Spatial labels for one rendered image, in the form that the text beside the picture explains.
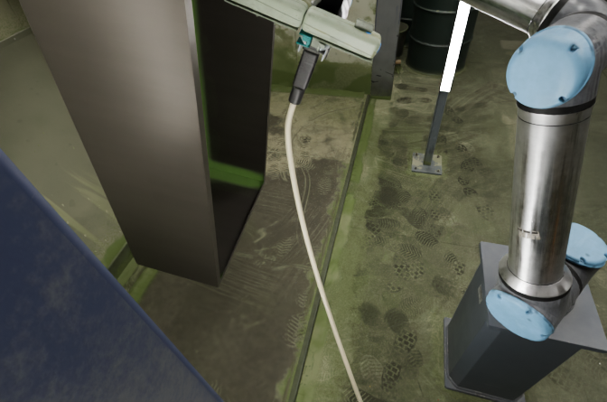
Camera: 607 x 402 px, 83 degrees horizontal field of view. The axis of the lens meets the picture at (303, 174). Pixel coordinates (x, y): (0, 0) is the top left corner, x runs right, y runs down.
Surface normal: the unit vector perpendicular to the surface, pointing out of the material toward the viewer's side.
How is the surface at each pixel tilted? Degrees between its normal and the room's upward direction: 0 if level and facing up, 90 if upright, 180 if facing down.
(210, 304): 0
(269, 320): 0
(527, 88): 83
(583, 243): 5
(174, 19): 90
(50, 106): 57
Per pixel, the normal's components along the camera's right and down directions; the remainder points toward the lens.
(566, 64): -0.80, 0.37
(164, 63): -0.23, 0.68
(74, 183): 0.77, -0.28
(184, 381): 0.96, 0.13
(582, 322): -0.07, -0.72
